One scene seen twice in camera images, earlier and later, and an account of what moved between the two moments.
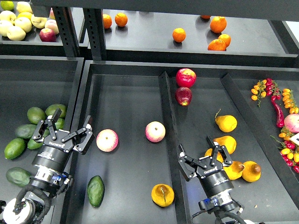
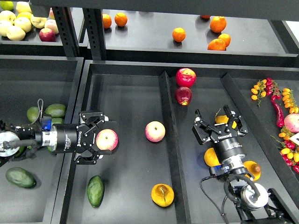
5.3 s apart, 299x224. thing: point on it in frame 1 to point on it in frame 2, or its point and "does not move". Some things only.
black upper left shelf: (32, 45) does not move
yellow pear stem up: (162, 195) does not move
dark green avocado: (96, 191) does not move
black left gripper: (53, 153) to (79, 137)
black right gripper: (213, 177) to (229, 146)
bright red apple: (185, 77) does not move
